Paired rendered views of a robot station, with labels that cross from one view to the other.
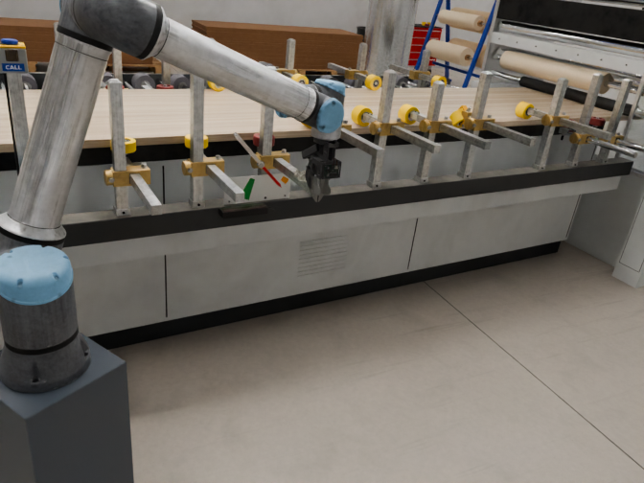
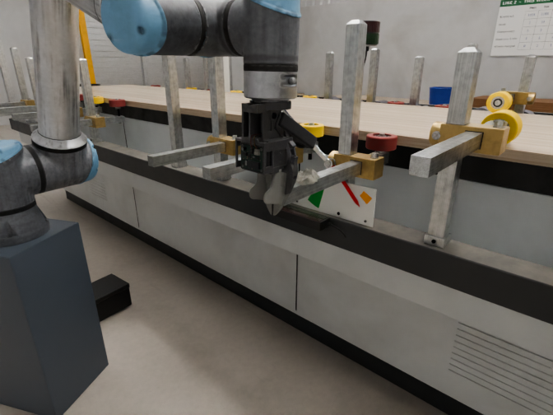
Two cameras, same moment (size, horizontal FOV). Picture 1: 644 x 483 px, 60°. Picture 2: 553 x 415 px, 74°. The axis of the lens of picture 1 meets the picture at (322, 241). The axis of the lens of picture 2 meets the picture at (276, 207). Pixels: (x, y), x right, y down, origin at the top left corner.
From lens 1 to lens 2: 1.66 m
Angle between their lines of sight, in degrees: 67
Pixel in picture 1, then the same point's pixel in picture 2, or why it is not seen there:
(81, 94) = (34, 18)
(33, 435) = not seen: outside the picture
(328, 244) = (514, 357)
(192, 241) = (271, 233)
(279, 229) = (364, 269)
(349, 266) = not seen: outside the picture
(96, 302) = (250, 261)
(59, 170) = (39, 87)
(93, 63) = not seen: outside the picture
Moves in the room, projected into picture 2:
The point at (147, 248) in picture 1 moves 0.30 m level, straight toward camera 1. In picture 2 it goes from (238, 221) to (155, 244)
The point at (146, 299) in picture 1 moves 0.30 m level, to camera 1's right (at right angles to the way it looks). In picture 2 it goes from (281, 282) to (306, 327)
